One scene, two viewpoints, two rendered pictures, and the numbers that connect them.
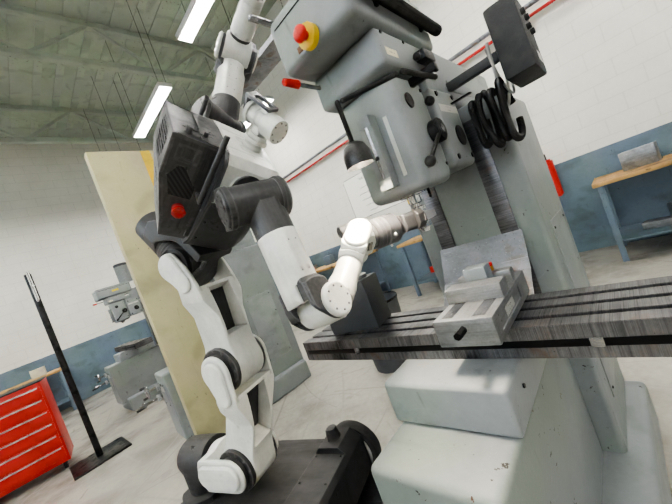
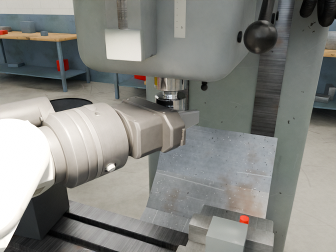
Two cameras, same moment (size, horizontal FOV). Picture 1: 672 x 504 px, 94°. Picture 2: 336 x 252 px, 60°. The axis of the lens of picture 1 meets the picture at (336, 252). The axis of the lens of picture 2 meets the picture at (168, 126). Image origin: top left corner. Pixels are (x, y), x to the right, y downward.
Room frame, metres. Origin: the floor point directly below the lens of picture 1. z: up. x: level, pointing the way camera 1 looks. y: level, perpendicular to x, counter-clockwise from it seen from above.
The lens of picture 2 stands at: (0.58, -0.13, 1.39)
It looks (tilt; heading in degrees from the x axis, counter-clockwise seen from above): 23 degrees down; 338
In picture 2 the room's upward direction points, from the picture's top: straight up
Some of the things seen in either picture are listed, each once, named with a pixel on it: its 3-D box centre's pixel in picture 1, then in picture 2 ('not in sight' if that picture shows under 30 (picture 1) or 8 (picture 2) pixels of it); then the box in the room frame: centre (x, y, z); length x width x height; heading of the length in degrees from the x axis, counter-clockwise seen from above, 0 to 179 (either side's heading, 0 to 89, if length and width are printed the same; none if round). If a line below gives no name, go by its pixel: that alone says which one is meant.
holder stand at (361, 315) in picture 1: (353, 302); (9, 181); (1.26, 0.01, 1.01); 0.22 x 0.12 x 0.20; 54
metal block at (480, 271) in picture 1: (478, 276); (226, 243); (0.90, -0.36, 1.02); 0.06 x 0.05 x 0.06; 47
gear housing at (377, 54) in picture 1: (378, 81); not in sight; (1.00, -0.31, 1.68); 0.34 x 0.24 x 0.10; 137
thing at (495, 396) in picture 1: (474, 358); not in sight; (0.97, -0.28, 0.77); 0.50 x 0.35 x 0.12; 137
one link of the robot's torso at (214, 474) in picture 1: (240, 456); not in sight; (1.08, 0.56, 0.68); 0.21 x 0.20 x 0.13; 63
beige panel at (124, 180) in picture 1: (187, 316); not in sight; (2.08, 1.07, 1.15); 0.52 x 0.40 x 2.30; 137
